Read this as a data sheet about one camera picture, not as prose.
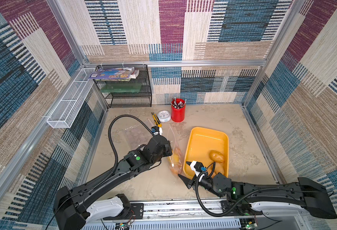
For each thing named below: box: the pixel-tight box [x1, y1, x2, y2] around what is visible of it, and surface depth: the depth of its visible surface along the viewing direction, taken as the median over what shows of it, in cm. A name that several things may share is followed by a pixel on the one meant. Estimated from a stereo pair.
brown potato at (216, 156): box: [208, 149, 225, 164], surface depth 88 cm
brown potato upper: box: [214, 161, 225, 176], surface depth 84 cm
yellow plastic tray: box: [182, 126, 229, 179], surface depth 96 cm
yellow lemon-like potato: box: [173, 153, 180, 163], surface depth 82 cm
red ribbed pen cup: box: [170, 98, 186, 123], surface depth 110 cm
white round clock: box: [157, 110, 171, 123], surface depth 114 cm
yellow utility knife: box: [151, 112, 163, 128], surface depth 110 cm
